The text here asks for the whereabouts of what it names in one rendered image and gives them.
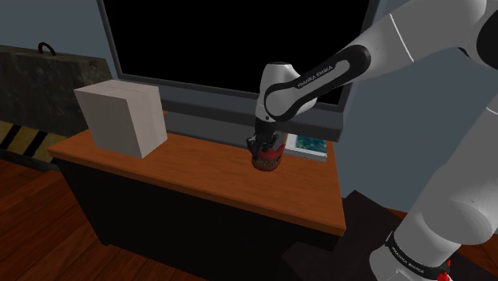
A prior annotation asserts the red patterned cup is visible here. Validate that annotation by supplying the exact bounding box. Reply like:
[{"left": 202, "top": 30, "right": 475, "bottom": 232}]
[{"left": 251, "top": 143, "right": 284, "bottom": 172}]

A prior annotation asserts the book with blue cover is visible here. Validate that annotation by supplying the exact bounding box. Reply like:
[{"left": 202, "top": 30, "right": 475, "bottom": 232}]
[{"left": 283, "top": 133, "right": 329, "bottom": 164}]

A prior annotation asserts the wooden top dark desk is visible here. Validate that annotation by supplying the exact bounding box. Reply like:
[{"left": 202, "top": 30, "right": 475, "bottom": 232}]
[{"left": 47, "top": 110, "right": 347, "bottom": 281}]

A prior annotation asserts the large grey framed window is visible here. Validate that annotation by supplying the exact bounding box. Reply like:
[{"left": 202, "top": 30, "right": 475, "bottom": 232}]
[{"left": 96, "top": 0, "right": 381, "bottom": 144}]

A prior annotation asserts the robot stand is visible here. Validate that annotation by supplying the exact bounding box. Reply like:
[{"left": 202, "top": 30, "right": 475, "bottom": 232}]
[{"left": 280, "top": 189, "right": 498, "bottom": 281}]

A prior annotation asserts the white cardboard box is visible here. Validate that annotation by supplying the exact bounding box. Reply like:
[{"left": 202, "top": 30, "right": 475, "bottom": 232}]
[{"left": 73, "top": 79, "right": 168, "bottom": 160}]

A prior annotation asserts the dark grey stone block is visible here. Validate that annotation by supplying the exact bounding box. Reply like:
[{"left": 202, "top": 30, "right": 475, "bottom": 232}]
[{"left": 0, "top": 42, "right": 114, "bottom": 172}]

